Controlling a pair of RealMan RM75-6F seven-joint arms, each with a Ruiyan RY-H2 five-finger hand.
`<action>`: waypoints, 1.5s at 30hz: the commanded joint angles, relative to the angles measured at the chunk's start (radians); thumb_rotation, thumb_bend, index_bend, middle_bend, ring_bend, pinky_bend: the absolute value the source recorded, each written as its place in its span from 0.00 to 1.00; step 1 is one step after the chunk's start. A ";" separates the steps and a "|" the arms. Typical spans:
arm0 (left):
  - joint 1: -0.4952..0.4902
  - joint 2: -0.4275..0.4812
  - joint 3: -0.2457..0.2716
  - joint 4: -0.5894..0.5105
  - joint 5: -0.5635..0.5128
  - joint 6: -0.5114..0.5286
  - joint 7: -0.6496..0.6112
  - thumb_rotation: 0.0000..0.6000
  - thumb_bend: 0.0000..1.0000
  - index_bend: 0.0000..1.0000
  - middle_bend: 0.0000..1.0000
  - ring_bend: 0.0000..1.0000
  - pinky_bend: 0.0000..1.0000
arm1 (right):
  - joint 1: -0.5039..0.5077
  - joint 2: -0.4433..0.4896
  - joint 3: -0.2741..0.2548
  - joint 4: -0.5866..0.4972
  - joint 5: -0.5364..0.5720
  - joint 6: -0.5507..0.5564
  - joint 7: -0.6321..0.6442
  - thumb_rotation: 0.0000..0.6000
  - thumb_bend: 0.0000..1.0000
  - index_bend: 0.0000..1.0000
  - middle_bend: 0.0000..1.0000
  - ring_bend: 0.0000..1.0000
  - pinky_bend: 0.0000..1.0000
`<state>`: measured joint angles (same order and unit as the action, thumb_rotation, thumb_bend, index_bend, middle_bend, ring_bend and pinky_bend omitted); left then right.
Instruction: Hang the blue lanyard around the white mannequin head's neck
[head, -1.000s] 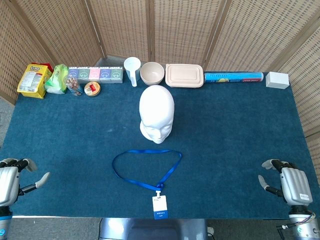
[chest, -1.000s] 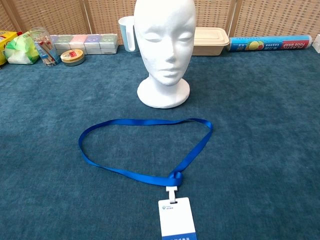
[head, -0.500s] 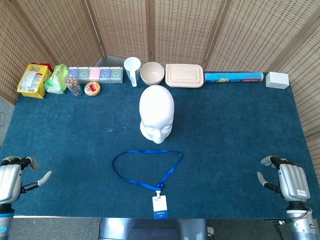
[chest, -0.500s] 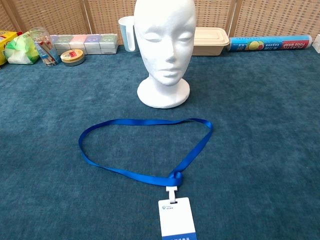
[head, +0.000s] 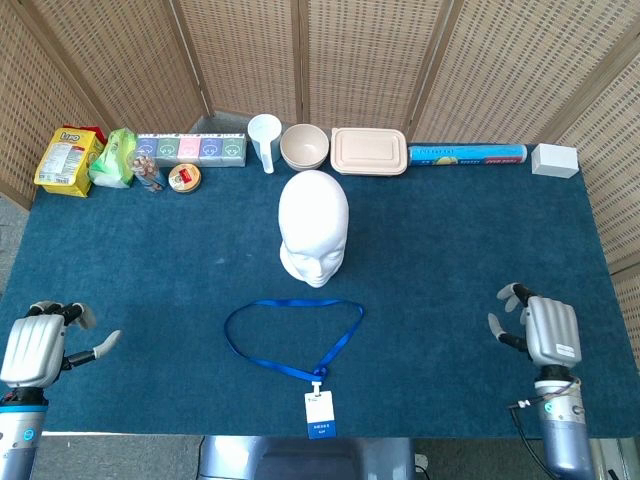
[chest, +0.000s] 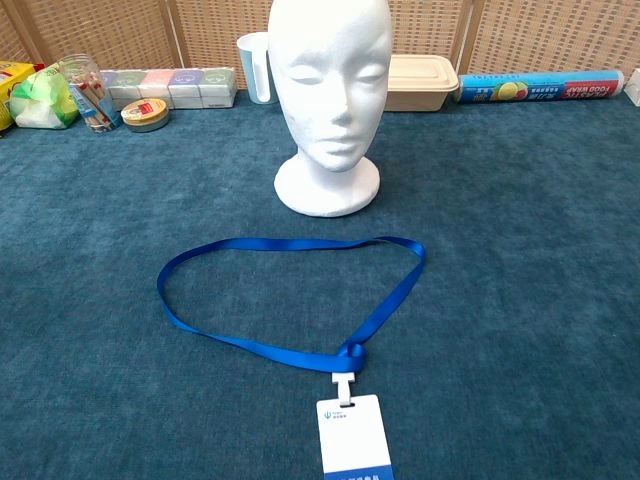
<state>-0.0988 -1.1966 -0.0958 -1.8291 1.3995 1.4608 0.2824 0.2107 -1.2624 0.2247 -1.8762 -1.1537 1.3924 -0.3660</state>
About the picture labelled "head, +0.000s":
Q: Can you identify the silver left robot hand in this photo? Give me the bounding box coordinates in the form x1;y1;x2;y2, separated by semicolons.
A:
0;300;123;390

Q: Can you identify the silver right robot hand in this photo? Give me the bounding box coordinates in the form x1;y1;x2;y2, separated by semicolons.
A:
487;282;584;374

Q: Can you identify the white and blue ID badge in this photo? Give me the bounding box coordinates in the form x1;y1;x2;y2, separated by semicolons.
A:
303;381;337;441

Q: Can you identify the blue lanyard strap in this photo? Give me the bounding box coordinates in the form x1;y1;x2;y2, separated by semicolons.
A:
223;298;365;380

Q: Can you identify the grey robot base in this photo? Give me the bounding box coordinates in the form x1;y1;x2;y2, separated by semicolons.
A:
197;434;416;480

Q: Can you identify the white mannequin head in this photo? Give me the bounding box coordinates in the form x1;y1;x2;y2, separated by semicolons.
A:
277;169;350;289

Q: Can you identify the dark blue table mat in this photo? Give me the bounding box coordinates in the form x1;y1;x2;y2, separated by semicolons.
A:
0;144;640;441

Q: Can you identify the small white box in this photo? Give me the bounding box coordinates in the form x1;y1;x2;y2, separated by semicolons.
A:
530;143;580;179

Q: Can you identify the yellow snack bag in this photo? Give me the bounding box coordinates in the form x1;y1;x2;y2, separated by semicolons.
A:
33;124;108;199

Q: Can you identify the blue cling film box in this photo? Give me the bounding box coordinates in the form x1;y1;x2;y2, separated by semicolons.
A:
408;143;529;169

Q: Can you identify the green snack bag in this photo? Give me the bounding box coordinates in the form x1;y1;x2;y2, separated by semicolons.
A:
88;127;139;190

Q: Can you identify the round yellow tin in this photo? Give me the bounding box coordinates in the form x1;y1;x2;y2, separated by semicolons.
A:
167;163;203;194

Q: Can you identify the multicolour tissue pack row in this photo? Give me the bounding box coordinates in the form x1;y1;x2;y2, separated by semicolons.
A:
135;132;249;169

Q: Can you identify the beige lidded lunch box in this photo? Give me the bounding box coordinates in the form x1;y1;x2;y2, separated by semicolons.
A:
329;127;409;177

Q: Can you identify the beige bowl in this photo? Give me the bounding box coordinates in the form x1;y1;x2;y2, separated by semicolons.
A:
279;123;331;173

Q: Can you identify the white measuring scoop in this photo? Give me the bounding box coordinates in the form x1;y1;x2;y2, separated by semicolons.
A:
247;114;283;175

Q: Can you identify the woven wooden folding screen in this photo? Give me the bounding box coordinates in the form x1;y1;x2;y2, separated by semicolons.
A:
0;0;640;371

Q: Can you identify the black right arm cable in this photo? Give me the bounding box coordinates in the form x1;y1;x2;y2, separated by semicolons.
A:
508;399;556;480

